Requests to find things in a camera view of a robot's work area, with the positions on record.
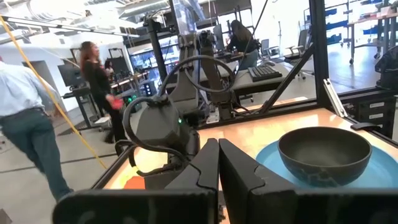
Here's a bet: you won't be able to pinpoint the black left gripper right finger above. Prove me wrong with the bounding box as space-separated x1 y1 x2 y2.
218 138 297 220

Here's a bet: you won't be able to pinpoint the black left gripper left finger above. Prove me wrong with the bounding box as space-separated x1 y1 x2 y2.
164 138 221 192

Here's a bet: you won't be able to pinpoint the orange cloth napkin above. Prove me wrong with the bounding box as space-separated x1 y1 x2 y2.
123 175 146 190

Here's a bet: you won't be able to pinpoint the black ribbed bowl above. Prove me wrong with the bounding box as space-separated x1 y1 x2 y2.
277 126 373 188

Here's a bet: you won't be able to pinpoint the blue round plate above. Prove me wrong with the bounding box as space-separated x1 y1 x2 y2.
255 140 398 190

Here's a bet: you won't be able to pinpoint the small red held object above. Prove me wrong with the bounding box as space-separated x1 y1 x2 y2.
110 96 126 111

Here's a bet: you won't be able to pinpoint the grey desk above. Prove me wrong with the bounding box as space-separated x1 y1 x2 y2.
198 60 294 101

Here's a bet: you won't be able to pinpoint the black computer keyboard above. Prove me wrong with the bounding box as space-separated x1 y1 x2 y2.
247 64 284 83

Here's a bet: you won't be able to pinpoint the person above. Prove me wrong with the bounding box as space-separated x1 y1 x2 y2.
78 40 129 145
0 55 74 202
226 19 261 71

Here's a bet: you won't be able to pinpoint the black standing desk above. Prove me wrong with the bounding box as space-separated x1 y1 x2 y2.
61 86 101 129

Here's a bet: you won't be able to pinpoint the silver aluminium bar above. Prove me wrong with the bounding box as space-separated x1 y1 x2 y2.
322 78 349 119

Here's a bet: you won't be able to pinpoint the grey office chair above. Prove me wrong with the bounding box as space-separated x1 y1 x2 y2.
260 38 280 60
284 29 312 65

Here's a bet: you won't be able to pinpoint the dark computer monitor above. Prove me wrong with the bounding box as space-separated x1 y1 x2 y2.
57 63 87 90

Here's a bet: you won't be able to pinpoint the black labelled equipment boxes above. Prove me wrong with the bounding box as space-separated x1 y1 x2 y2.
340 90 398 138

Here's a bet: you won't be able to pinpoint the black bag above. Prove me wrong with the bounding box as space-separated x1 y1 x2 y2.
374 45 398 91

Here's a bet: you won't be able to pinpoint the shelving with blue bins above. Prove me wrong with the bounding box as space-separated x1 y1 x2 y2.
324 0 398 65

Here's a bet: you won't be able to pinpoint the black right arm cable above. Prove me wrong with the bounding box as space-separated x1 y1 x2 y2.
122 96 191 177
158 55 236 95

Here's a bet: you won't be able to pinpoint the black upright post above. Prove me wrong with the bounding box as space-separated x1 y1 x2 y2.
143 17 169 82

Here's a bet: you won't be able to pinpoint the black flat bracket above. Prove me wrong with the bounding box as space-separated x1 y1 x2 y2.
350 121 382 132

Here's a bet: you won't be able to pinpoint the yellow power cable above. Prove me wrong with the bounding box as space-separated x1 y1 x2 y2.
0 15 108 170

